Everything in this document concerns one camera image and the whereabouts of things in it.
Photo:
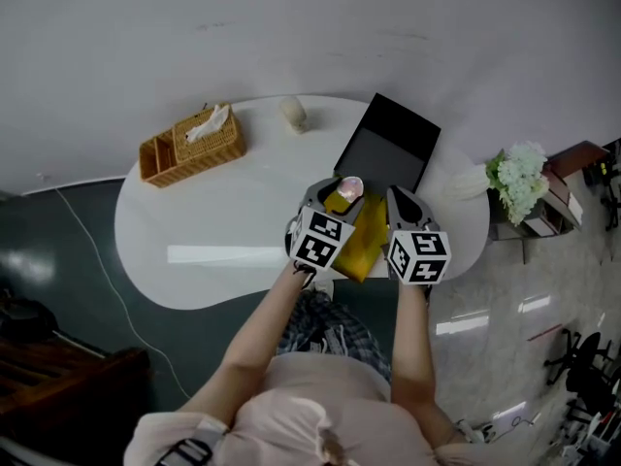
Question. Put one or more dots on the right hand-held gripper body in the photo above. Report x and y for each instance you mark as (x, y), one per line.
(421, 255)

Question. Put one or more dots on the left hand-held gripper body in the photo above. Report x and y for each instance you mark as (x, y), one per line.
(315, 241)

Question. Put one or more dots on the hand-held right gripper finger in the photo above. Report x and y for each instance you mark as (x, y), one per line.
(392, 207)
(421, 207)

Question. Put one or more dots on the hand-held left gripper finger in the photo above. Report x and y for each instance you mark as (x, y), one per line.
(317, 187)
(358, 208)

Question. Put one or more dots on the pink shell-shaped makeup compact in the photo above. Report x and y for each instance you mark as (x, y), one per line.
(350, 188)

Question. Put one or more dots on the black box with lid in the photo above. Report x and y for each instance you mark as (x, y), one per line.
(383, 156)

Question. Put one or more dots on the person's left forearm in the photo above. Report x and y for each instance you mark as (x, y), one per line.
(257, 338)

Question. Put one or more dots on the person's right forearm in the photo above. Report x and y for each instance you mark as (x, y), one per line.
(412, 347)

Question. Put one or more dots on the yellow pouch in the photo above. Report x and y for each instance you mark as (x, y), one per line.
(363, 245)

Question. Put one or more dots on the white ribbed vase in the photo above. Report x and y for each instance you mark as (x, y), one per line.
(466, 183)

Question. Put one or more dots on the small white ornament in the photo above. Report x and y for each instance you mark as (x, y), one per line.
(293, 112)

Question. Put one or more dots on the plaid shorts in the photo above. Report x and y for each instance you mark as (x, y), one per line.
(335, 328)

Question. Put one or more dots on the white flower bouquet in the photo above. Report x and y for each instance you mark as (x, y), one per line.
(519, 173)

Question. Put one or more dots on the white tissue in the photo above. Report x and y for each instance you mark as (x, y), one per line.
(207, 124)

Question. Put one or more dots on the wicker tissue basket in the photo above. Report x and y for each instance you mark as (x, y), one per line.
(194, 151)

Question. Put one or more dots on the brown wooden shelf unit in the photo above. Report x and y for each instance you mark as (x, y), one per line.
(565, 197)

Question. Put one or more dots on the pink shirt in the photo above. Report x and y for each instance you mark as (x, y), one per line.
(310, 425)

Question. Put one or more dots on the black office chair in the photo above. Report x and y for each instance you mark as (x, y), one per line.
(589, 372)

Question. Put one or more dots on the dark wooden bench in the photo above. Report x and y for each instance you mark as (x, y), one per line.
(63, 381)

